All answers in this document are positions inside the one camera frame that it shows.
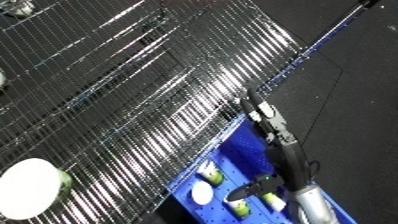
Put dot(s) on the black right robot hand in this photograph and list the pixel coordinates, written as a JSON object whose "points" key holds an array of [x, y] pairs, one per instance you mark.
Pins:
{"points": [[294, 160]]}

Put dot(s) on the pale right robot arm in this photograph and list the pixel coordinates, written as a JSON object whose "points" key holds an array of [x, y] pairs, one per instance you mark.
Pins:
{"points": [[314, 206]]}

